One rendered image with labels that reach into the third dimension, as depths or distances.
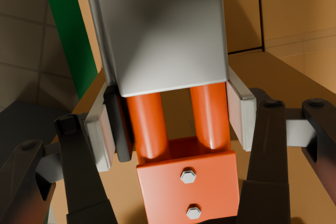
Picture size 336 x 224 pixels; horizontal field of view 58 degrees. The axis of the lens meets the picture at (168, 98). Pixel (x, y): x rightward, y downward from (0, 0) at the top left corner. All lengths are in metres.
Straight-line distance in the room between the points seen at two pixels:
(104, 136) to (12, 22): 1.24
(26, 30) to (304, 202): 1.19
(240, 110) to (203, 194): 0.07
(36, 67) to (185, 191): 1.23
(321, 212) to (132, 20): 0.37
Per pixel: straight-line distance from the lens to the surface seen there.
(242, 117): 0.15
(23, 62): 1.40
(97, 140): 0.16
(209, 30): 0.16
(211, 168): 0.19
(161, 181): 0.20
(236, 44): 0.74
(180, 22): 0.16
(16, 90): 1.46
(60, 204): 0.41
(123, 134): 0.18
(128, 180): 0.38
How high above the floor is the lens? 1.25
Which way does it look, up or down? 69 degrees down
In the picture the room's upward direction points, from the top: 176 degrees clockwise
